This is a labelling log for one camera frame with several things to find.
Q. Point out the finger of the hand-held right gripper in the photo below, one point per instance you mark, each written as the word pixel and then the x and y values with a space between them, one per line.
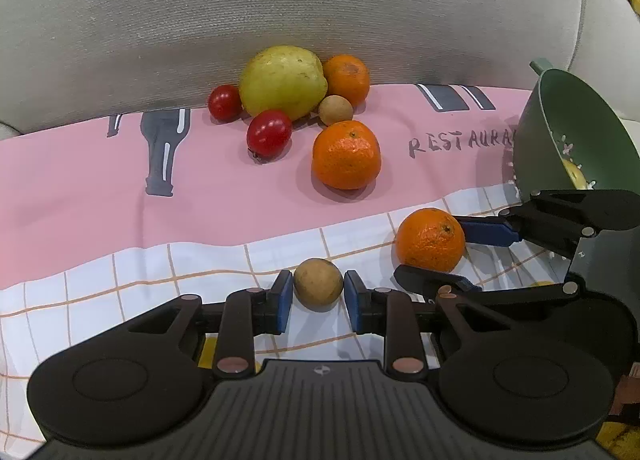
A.
pixel 430 276
pixel 487 232

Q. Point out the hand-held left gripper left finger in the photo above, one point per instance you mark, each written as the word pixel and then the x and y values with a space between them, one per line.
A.
pixel 284 302

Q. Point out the small yellow fruit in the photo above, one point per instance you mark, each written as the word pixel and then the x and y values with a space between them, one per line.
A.
pixel 575 175

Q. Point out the brown longan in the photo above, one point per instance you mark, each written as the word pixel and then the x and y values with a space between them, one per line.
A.
pixel 318 284
pixel 336 110

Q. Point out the large red tomato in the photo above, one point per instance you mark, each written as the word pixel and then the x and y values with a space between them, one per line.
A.
pixel 269 134

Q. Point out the orange mandarin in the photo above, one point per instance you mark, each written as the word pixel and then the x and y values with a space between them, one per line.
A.
pixel 347 78
pixel 429 240
pixel 346 155

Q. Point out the yellow-green guava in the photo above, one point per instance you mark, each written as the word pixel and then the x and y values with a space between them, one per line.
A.
pixel 280 83

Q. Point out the pink checked printed cloth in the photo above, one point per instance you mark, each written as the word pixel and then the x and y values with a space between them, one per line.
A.
pixel 75 190

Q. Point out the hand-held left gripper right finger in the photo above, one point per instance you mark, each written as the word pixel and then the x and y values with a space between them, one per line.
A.
pixel 352 302

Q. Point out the green colander bowl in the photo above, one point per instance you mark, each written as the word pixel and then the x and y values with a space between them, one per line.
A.
pixel 565 110

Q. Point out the small red tomato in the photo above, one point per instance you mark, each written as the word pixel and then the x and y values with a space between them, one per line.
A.
pixel 224 103

